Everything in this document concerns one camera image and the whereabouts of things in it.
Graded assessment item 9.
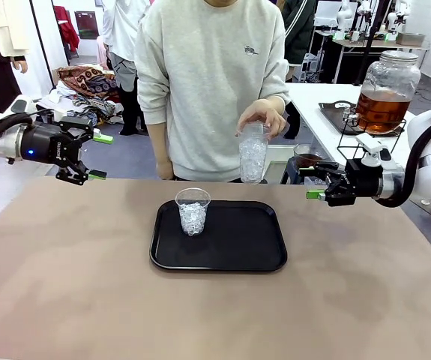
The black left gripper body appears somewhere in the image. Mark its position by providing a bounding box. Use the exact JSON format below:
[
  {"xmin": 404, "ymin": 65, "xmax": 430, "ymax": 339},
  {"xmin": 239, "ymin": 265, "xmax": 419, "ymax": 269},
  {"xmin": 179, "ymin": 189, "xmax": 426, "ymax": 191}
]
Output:
[{"xmin": 22, "ymin": 122, "xmax": 84, "ymax": 169}]

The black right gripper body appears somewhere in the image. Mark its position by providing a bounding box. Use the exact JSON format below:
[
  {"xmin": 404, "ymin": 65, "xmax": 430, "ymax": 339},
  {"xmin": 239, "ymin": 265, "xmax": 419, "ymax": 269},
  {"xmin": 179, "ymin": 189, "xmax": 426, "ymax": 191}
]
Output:
[{"xmin": 344, "ymin": 159, "xmax": 385, "ymax": 206}]

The tall clear cup with ice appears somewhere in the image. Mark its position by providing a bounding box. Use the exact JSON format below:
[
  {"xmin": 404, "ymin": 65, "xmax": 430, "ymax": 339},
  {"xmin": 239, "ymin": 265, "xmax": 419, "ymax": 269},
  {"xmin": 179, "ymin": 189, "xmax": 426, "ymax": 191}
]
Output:
[{"xmin": 237, "ymin": 121, "xmax": 271, "ymax": 185}]

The short clear cup with ice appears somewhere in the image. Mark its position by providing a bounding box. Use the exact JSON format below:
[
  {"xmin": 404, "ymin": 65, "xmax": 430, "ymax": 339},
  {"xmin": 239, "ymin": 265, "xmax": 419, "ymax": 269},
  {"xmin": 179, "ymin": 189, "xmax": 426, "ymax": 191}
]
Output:
[{"xmin": 175, "ymin": 187, "xmax": 211, "ymax": 237}]

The person's right forearm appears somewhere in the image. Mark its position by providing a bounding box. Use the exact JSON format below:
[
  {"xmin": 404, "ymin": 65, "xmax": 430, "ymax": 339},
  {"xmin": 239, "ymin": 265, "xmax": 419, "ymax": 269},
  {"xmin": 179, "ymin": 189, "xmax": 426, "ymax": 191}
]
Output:
[{"xmin": 145, "ymin": 121, "xmax": 172, "ymax": 165}]

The glass pitcher with dark drink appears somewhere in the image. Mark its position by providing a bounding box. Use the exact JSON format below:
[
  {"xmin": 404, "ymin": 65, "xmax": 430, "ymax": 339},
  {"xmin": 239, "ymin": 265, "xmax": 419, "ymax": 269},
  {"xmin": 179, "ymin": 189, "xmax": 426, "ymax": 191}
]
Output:
[{"xmin": 293, "ymin": 144, "xmax": 325, "ymax": 168}]

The person's left hand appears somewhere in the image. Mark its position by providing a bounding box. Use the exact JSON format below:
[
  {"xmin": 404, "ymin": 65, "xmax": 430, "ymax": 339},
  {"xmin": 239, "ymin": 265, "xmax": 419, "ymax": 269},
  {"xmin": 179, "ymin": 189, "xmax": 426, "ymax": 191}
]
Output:
[{"xmin": 236, "ymin": 97, "xmax": 287, "ymax": 142}]

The person's right hand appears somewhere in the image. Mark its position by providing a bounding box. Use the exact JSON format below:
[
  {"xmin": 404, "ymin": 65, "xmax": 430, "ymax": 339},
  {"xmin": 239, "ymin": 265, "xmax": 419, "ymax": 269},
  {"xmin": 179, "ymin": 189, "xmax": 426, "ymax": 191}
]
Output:
[{"xmin": 156, "ymin": 160, "xmax": 174, "ymax": 181}]

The black stool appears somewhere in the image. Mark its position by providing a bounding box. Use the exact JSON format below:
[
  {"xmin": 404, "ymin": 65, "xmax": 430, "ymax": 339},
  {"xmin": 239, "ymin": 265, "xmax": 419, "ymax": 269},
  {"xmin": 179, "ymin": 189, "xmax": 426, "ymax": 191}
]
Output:
[{"xmin": 280, "ymin": 155, "xmax": 313, "ymax": 185}]

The patterned fabric pile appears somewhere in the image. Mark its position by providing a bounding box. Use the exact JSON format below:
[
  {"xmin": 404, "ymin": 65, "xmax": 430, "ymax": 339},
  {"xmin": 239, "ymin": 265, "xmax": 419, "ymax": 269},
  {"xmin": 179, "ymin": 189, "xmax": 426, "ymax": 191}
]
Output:
[{"xmin": 52, "ymin": 64, "xmax": 124, "ymax": 127}]

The white box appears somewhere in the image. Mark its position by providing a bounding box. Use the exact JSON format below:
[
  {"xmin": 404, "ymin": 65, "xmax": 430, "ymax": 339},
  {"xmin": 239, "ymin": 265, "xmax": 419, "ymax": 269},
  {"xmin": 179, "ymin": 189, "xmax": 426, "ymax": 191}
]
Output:
[{"xmin": 265, "ymin": 144, "xmax": 295, "ymax": 185}]

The dark metal tray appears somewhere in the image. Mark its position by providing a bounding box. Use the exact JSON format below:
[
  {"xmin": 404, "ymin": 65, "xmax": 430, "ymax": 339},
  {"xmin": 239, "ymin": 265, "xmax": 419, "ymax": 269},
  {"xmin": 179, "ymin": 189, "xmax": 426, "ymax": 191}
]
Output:
[{"xmin": 318, "ymin": 100, "xmax": 366, "ymax": 136}]

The white side table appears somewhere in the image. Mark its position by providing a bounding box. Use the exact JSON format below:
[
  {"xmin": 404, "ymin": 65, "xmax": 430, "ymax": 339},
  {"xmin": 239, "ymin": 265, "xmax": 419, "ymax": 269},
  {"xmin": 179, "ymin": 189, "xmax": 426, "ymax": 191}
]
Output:
[{"xmin": 285, "ymin": 82, "xmax": 431, "ymax": 168}]

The glass tea dispenser jar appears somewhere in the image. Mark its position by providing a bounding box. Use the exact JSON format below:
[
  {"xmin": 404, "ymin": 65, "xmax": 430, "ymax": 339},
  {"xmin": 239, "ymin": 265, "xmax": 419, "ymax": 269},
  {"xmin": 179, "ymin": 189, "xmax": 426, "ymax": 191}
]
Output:
[{"xmin": 344, "ymin": 50, "xmax": 422, "ymax": 135}]

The thin black stand pole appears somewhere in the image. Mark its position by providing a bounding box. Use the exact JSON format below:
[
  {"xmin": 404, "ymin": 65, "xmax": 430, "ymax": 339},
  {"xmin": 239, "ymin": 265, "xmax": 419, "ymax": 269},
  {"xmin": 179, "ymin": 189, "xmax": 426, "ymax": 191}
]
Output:
[{"xmin": 29, "ymin": 0, "xmax": 57, "ymax": 89}]

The red garment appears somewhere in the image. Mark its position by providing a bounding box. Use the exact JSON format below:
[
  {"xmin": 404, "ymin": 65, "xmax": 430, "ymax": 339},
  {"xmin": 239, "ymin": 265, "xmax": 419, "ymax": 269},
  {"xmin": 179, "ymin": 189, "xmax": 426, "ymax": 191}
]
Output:
[{"xmin": 52, "ymin": 5, "xmax": 80, "ymax": 53}]

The dark framed screen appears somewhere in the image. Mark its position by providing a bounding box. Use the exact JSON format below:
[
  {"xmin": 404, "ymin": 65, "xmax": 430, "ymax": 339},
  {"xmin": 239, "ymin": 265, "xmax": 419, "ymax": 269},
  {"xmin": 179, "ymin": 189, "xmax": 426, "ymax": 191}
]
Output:
[{"xmin": 74, "ymin": 10, "xmax": 99, "ymax": 41}]

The black plastic serving tray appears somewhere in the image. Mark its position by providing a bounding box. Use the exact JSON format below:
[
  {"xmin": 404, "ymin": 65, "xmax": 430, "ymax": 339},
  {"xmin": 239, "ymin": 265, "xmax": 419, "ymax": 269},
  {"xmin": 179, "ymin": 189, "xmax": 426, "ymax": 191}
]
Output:
[{"xmin": 149, "ymin": 199, "xmax": 288, "ymax": 273}]

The bystander in white shirt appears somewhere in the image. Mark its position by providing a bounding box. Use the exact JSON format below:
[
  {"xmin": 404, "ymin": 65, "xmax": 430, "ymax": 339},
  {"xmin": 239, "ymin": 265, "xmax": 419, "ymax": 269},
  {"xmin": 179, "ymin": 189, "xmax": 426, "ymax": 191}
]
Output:
[{"xmin": 100, "ymin": 0, "xmax": 152, "ymax": 136}]

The person in grey sweatshirt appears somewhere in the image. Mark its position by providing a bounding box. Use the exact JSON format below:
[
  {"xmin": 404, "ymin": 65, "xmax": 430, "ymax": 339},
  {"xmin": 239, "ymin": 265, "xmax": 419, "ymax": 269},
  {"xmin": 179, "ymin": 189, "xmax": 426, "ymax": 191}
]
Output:
[{"xmin": 134, "ymin": 0, "xmax": 292, "ymax": 183}]

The wooden workbench with robots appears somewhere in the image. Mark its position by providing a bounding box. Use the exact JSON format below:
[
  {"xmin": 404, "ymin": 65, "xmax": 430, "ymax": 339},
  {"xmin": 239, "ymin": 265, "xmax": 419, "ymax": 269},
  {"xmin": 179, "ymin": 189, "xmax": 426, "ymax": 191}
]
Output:
[{"xmin": 310, "ymin": 28, "xmax": 431, "ymax": 84}]

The thick black pole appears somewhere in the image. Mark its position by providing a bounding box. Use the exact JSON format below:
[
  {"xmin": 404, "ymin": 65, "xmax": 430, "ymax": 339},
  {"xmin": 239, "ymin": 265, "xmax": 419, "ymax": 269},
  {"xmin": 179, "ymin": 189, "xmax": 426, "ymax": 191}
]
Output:
[{"xmin": 353, "ymin": 0, "xmax": 382, "ymax": 86}]

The bystander in dark jacket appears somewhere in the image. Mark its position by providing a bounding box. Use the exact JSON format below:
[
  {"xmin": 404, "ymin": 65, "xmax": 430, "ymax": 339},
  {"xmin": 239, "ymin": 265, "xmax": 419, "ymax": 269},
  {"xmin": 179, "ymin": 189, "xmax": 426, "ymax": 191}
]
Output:
[{"xmin": 280, "ymin": 0, "xmax": 318, "ymax": 140}]

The grey metal box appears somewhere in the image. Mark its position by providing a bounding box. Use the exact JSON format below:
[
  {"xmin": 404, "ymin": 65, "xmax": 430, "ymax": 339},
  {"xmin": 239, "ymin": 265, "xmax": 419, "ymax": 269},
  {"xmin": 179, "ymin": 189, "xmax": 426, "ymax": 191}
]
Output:
[{"xmin": 397, "ymin": 31, "xmax": 426, "ymax": 47}]

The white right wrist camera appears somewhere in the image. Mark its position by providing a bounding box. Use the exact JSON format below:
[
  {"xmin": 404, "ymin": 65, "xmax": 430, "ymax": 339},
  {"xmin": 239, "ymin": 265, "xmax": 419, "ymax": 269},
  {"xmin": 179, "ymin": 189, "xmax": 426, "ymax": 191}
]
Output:
[{"xmin": 355, "ymin": 133, "xmax": 392, "ymax": 168}]

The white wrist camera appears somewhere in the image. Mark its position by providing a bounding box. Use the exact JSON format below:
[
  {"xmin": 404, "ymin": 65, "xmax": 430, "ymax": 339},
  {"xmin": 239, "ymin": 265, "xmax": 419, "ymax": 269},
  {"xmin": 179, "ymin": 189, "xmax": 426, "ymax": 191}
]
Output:
[
  {"xmin": 355, "ymin": 133, "xmax": 392, "ymax": 168},
  {"xmin": 10, "ymin": 95, "xmax": 38, "ymax": 116}
]

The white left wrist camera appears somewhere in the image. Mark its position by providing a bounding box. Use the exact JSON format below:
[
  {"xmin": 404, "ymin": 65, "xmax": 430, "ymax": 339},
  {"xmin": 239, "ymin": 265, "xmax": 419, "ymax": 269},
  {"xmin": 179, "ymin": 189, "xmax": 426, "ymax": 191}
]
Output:
[{"xmin": 10, "ymin": 95, "xmax": 38, "ymax": 116}]

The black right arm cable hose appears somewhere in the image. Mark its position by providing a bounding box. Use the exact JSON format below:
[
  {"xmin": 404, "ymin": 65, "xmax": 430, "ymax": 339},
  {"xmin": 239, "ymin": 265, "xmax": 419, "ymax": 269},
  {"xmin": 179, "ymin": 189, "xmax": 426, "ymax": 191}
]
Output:
[{"xmin": 375, "ymin": 119, "xmax": 431, "ymax": 209}]

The black wire jar stand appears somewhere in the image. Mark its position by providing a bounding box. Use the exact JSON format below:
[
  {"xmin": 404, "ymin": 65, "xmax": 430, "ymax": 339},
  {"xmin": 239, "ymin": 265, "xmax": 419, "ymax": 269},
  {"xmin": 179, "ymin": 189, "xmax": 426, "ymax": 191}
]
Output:
[{"xmin": 337, "ymin": 119, "xmax": 407, "ymax": 162}]

